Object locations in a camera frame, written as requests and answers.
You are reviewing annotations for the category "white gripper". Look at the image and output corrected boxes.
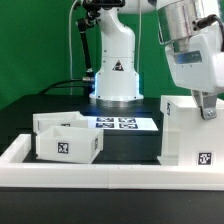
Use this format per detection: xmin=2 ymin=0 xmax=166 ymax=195
xmin=165 ymin=14 xmax=224 ymax=120

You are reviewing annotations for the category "white drawer cabinet box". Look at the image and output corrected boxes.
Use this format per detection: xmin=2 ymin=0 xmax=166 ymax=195
xmin=158 ymin=95 xmax=224 ymax=167

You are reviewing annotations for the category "white drawer with knob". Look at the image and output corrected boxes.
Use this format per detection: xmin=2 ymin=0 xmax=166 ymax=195
xmin=36 ymin=126 xmax=104 ymax=164

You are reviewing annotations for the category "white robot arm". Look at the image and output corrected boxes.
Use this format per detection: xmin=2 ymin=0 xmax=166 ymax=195
xmin=79 ymin=0 xmax=224 ymax=120

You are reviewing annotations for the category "white sheet with markers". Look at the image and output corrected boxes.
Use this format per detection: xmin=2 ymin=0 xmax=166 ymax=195
xmin=87 ymin=116 xmax=158 ymax=131

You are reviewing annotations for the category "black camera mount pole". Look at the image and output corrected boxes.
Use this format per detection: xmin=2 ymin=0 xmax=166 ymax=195
xmin=76 ymin=0 xmax=96 ymax=77

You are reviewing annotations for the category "white cable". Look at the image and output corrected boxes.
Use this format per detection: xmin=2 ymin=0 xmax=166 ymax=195
xmin=67 ymin=0 xmax=81 ymax=96

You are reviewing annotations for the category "white boundary fence frame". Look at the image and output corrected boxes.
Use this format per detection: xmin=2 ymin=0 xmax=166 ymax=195
xmin=0 ymin=134 xmax=224 ymax=191

